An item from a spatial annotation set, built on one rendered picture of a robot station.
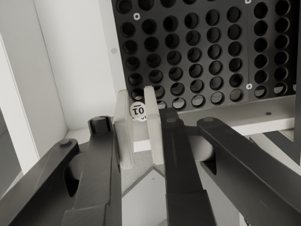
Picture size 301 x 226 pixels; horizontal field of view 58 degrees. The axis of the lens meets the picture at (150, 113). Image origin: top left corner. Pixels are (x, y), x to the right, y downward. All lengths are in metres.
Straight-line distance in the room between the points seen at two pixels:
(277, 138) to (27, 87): 0.24
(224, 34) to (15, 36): 0.17
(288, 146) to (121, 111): 0.18
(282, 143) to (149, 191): 1.10
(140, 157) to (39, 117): 1.06
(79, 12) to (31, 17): 0.05
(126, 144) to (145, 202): 1.25
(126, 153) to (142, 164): 1.16
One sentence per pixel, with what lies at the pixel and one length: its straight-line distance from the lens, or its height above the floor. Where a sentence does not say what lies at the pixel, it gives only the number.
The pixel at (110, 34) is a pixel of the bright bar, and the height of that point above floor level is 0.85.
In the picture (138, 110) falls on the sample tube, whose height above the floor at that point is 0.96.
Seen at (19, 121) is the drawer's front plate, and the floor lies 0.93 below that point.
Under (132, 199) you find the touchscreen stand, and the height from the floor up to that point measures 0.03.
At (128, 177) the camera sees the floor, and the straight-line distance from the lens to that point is 1.35.
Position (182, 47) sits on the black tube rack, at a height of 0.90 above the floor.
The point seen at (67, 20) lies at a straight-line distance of 0.31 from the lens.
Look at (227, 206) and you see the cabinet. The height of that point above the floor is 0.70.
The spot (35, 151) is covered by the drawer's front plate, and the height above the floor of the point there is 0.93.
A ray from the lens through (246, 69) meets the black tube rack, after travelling 0.26.
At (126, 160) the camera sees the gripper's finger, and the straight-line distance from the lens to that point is 0.16.
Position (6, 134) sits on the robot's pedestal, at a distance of 0.86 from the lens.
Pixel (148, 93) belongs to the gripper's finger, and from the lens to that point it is 0.19.
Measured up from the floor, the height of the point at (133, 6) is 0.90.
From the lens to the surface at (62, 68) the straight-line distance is 0.31.
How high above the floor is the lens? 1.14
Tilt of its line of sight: 70 degrees down
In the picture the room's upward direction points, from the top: 169 degrees clockwise
